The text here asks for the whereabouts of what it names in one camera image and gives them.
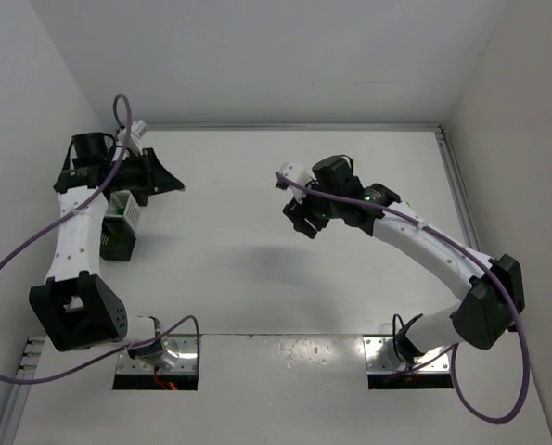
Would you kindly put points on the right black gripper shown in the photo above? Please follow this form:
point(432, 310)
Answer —
point(306, 211)

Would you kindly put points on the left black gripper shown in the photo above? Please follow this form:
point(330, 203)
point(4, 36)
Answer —
point(150, 171)

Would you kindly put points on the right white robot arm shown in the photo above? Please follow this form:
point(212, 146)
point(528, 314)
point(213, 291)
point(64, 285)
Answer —
point(489, 291)

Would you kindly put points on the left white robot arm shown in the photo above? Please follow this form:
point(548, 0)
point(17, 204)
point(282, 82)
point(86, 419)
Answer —
point(104, 184)

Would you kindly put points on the white slotted container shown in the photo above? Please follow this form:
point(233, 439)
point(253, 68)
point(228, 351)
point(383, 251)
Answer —
point(130, 210)

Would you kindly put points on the black slotted container near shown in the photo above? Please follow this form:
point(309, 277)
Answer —
point(117, 240)

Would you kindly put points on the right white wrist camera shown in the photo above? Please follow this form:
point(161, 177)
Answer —
point(296, 173)

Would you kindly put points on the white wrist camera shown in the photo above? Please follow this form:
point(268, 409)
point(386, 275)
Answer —
point(296, 173)
point(132, 141)

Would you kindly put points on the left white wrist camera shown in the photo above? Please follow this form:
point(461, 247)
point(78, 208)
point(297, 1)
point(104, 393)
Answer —
point(132, 141)

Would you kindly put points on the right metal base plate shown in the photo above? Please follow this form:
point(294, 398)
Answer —
point(380, 359)

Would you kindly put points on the metal base plate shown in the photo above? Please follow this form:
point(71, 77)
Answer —
point(380, 359)
point(175, 355)

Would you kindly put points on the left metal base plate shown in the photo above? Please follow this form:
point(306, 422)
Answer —
point(175, 355)

